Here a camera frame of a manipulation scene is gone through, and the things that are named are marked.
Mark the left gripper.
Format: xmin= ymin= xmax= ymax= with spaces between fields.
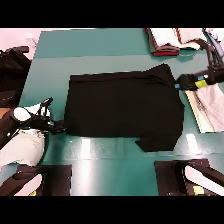
xmin=49 ymin=119 xmax=67 ymax=135

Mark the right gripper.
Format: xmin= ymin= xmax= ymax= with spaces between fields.
xmin=174 ymin=73 xmax=192 ymax=92

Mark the black T-shirt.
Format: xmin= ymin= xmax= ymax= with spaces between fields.
xmin=62 ymin=62 xmax=186 ymax=153

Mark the white garment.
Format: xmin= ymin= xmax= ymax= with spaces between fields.
xmin=175 ymin=28 xmax=205 ymax=51
xmin=148 ymin=28 xmax=181 ymax=49
xmin=0 ymin=129 xmax=47 ymax=169
xmin=204 ymin=28 xmax=224 ymax=54
xmin=184 ymin=83 xmax=224 ymax=134

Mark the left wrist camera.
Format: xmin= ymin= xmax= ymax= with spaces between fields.
xmin=39 ymin=96 xmax=55 ymax=115

